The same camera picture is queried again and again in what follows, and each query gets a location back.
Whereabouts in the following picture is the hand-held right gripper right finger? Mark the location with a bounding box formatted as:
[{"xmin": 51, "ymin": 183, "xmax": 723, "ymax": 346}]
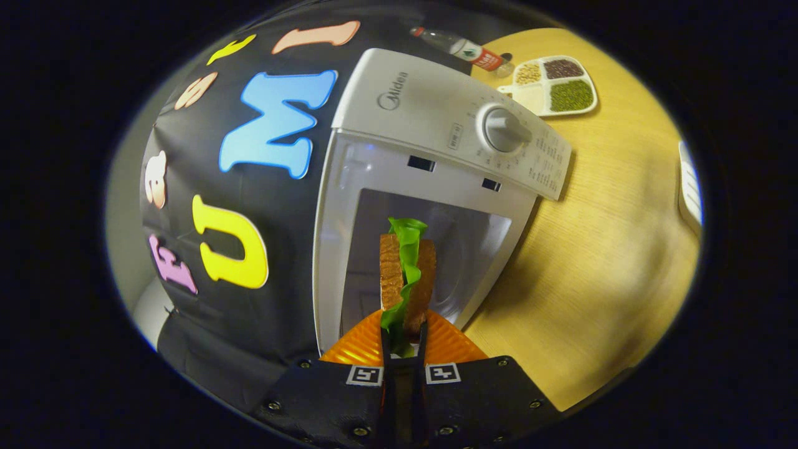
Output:
[{"xmin": 404, "ymin": 310, "xmax": 562, "ymax": 449}]

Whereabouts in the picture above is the white microwave oven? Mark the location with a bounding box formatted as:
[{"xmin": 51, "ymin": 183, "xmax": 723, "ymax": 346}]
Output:
[{"xmin": 312, "ymin": 48, "xmax": 573, "ymax": 356}]

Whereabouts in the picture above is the clear plastic bottle red label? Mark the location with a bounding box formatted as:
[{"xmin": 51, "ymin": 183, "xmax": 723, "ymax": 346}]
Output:
[{"xmin": 410, "ymin": 26, "xmax": 515, "ymax": 74}]

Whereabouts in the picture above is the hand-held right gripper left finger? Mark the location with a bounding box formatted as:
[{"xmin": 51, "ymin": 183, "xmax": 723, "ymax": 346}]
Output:
[{"xmin": 252, "ymin": 310, "xmax": 401, "ymax": 449}]

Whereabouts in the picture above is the white ribbed tray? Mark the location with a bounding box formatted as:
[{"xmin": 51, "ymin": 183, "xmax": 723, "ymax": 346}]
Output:
[{"xmin": 678, "ymin": 140, "xmax": 704, "ymax": 238}]

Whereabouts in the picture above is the toast sandwich with lettuce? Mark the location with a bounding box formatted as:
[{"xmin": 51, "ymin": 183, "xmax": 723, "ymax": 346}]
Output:
[{"xmin": 379, "ymin": 217, "xmax": 437, "ymax": 359}]

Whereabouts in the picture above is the white divided plate of beans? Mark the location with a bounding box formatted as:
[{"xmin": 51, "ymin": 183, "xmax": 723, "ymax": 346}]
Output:
[{"xmin": 497, "ymin": 55, "xmax": 598, "ymax": 117}]

